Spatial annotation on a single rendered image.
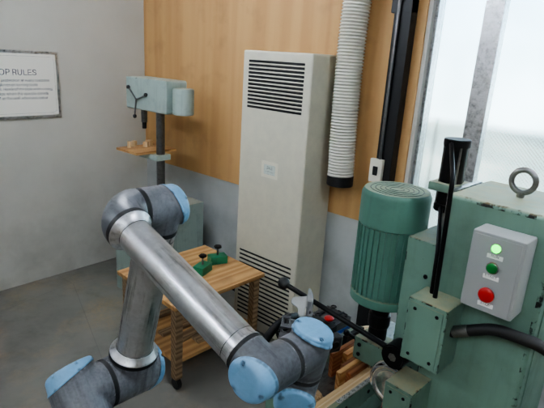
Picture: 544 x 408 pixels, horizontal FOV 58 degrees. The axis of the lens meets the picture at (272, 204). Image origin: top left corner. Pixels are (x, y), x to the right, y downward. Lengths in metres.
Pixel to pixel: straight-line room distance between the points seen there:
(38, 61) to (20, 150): 0.64
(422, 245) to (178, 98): 2.35
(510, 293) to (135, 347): 1.06
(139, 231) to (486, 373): 0.83
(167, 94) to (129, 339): 2.08
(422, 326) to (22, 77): 3.27
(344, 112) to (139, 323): 1.68
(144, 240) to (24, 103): 2.79
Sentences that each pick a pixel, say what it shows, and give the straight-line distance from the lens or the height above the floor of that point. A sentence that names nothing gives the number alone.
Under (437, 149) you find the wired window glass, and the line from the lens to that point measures 2.76.
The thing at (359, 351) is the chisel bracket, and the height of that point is 0.99.
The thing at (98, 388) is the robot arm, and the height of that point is 0.82.
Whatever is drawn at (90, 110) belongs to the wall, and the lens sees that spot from 4.09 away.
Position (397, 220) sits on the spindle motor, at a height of 1.41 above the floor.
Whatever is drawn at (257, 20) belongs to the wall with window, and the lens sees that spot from 3.37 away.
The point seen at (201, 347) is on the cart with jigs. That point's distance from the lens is 2.89.
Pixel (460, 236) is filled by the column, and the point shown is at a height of 1.43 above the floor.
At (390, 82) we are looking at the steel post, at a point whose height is 1.68.
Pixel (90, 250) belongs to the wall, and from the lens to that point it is 4.36.
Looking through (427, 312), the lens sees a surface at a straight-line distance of 1.09.
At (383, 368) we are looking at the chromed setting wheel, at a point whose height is 1.06.
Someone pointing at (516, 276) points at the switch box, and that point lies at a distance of 1.01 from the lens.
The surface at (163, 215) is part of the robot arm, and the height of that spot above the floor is 1.36.
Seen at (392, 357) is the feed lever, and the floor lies 1.12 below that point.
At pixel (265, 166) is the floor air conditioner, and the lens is 2.96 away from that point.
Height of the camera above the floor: 1.78
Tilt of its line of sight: 17 degrees down
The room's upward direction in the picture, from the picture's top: 4 degrees clockwise
